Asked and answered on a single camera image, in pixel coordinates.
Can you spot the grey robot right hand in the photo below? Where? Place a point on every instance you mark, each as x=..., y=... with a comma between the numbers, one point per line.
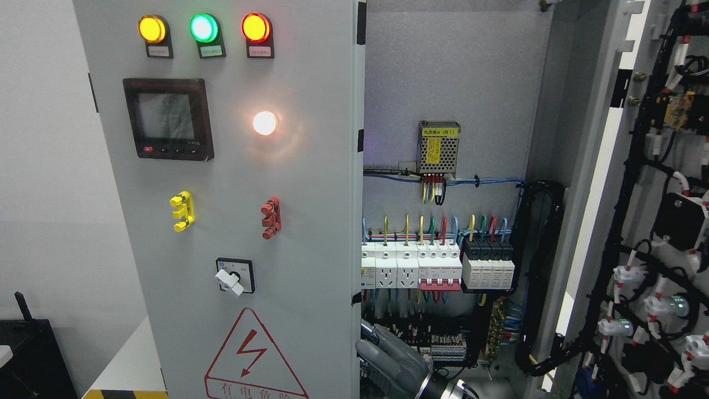
x=393, y=365

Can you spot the grey cabinet door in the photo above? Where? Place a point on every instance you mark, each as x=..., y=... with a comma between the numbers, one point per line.
x=285, y=127
x=617, y=290

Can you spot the black relay terminal row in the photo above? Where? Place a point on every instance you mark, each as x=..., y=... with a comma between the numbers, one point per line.
x=444, y=341

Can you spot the white socket breaker row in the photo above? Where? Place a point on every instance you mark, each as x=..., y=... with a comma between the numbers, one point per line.
x=413, y=265

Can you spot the brass ground bar right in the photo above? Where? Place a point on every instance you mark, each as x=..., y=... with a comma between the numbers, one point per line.
x=496, y=330

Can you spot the black surge protector block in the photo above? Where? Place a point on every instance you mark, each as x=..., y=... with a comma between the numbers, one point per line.
x=488, y=267

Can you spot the red electric hazard sticker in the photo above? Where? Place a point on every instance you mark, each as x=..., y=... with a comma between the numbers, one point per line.
x=249, y=364

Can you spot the perforated metal power supply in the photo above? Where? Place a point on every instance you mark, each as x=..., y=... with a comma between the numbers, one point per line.
x=438, y=147

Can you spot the black digital power meter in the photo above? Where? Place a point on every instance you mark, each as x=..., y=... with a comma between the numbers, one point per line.
x=169, y=118

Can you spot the black box left corner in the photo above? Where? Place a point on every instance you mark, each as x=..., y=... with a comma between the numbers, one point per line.
x=32, y=363

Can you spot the red indicator lamp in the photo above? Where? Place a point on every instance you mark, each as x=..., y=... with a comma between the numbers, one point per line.
x=258, y=32

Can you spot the green indicator lamp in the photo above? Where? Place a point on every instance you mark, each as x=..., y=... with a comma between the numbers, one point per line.
x=207, y=33

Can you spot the yellow indicator lamp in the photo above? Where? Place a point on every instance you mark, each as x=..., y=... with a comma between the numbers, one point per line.
x=155, y=32

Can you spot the red terminal post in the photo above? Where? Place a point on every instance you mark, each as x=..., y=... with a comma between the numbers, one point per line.
x=272, y=217

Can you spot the yellow terminal post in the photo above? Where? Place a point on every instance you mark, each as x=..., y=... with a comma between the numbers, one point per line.
x=183, y=210

